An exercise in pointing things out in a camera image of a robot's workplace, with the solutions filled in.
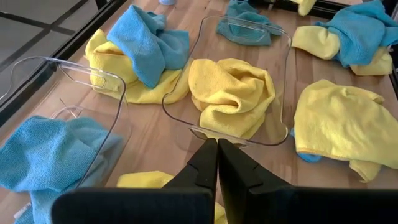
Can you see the clear plastic basket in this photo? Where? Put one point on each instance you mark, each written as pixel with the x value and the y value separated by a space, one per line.
pixel 273 124

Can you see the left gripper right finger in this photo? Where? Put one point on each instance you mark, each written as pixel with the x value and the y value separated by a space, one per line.
pixel 242 186

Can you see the yellow microfiber towel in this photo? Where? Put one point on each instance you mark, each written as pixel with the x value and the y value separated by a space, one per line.
pixel 306 6
pixel 140 180
pixel 342 124
pixel 105 62
pixel 317 42
pixel 230 93

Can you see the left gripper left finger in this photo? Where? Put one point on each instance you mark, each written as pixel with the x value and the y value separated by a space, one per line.
pixel 199 174

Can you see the teal cloth behind bin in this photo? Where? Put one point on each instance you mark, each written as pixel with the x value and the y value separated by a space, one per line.
pixel 93 77

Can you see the blue microfiber towel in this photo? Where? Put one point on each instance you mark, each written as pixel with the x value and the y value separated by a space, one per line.
pixel 309 157
pixel 140 43
pixel 357 31
pixel 46 149
pixel 242 34

